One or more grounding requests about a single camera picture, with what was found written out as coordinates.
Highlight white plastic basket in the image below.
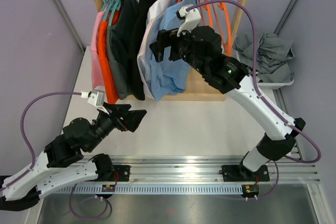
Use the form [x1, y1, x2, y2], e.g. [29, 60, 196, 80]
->
[235, 50, 295, 90]

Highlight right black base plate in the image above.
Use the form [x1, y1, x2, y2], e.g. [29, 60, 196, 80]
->
[219, 164, 270, 182]

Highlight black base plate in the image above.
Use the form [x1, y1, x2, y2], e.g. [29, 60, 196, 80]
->
[99, 165, 131, 182]
[219, 164, 270, 182]

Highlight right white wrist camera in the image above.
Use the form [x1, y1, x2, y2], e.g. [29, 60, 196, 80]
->
[176, 5, 201, 37]

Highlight dark grey t-shirt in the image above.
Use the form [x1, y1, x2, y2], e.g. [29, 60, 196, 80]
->
[107, 0, 139, 100]

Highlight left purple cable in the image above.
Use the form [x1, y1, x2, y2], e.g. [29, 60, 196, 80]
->
[0, 91, 84, 220]

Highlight aluminium rail frame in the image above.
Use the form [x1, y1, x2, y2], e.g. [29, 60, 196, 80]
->
[35, 87, 321, 185]

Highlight light blue shirt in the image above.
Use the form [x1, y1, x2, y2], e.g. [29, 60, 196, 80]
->
[149, 0, 197, 101]

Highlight pink shirt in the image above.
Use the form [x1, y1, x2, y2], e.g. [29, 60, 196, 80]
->
[90, 11, 104, 89]

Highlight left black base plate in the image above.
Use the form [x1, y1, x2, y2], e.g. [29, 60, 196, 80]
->
[99, 165, 131, 182]

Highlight white slotted cable duct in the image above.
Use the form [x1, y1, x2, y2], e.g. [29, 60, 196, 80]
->
[58, 184, 243, 195]

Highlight orange hanger of plaid shirt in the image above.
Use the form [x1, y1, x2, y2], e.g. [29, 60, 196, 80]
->
[217, 2, 232, 57]

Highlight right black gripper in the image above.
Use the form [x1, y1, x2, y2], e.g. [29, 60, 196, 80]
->
[150, 23, 207, 76]

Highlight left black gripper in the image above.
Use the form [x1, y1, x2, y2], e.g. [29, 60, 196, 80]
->
[86, 102, 147, 152]

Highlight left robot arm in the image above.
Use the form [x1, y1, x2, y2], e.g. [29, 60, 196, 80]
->
[1, 103, 147, 211]

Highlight purple cable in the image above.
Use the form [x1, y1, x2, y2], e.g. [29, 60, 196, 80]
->
[185, 0, 323, 199]
[0, 91, 84, 220]

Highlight grey shirt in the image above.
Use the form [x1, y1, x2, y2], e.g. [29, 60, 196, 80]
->
[233, 32, 295, 83]

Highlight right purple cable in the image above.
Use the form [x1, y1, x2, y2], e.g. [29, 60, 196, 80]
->
[185, 0, 323, 199]

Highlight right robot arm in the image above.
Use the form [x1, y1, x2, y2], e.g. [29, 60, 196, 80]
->
[149, 26, 306, 182]

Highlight orange hanger of grey shirt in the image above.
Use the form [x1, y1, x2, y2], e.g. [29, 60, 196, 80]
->
[195, 0, 226, 49]

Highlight orange shirt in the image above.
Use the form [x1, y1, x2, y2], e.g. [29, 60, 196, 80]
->
[98, 21, 119, 104]

